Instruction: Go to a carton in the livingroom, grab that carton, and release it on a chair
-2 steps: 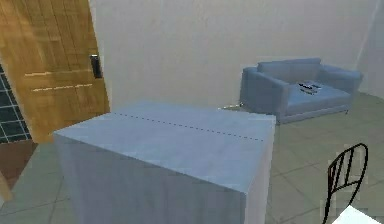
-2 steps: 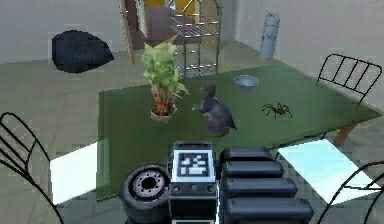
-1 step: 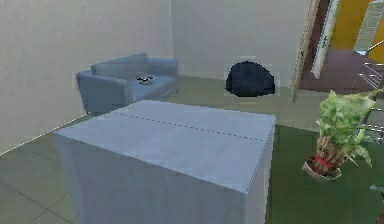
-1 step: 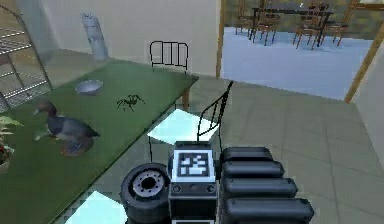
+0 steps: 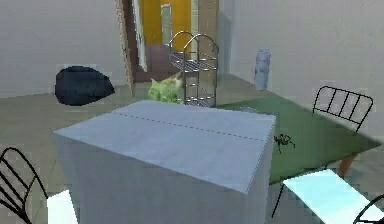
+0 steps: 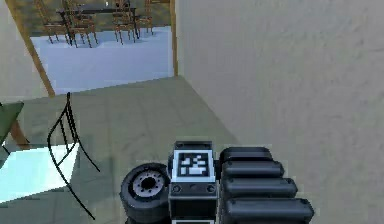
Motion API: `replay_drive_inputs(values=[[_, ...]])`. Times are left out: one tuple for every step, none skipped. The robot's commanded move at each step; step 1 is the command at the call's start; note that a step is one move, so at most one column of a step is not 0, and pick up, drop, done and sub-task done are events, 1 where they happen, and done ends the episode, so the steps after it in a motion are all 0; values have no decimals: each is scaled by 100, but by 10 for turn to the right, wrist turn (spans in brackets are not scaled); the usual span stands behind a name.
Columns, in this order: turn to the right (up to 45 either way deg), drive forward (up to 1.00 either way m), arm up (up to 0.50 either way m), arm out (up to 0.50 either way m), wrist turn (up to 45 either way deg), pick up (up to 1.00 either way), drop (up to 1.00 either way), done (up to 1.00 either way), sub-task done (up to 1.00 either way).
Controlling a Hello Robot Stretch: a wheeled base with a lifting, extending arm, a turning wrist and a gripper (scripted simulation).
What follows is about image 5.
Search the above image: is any large grey carton box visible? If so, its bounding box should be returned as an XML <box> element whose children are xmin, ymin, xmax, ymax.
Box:
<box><xmin>53</xmin><ymin>99</ymin><xmax>277</xmax><ymax>224</ymax></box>

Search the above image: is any green leafy lettuce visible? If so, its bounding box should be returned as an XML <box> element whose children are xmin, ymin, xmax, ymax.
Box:
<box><xmin>147</xmin><ymin>71</ymin><xmax>184</xmax><ymax>105</ymax></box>

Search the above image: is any brown room door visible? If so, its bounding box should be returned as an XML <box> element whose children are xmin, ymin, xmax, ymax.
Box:
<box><xmin>121</xmin><ymin>0</ymin><xmax>148</xmax><ymax>83</ymax></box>

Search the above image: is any black beanbag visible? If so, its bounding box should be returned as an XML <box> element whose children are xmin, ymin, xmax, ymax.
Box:
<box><xmin>54</xmin><ymin>65</ymin><xmax>116</xmax><ymax>107</ymax></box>

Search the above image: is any green top wooden table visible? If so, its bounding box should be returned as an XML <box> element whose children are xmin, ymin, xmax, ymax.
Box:
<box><xmin>215</xmin><ymin>89</ymin><xmax>383</xmax><ymax>186</ymax></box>

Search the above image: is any metal wire shelf rack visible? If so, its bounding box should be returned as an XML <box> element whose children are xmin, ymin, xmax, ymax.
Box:
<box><xmin>168</xmin><ymin>30</ymin><xmax>220</xmax><ymax>109</ymax></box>

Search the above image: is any small black wire object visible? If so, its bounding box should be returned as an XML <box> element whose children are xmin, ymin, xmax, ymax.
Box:
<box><xmin>273</xmin><ymin>133</ymin><xmax>297</xmax><ymax>155</ymax></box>

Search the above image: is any black wire chair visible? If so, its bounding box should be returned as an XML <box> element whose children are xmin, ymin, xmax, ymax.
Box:
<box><xmin>0</xmin><ymin>146</ymin><xmax>80</xmax><ymax>224</ymax></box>
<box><xmin>271</xmin><ymin>168</ymin><xmax>384</xmax><ymax>224</ymax></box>
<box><xmin>312</xmin><ymin>85</ymin><xmax>375</xmax><ymax>133</ymax></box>

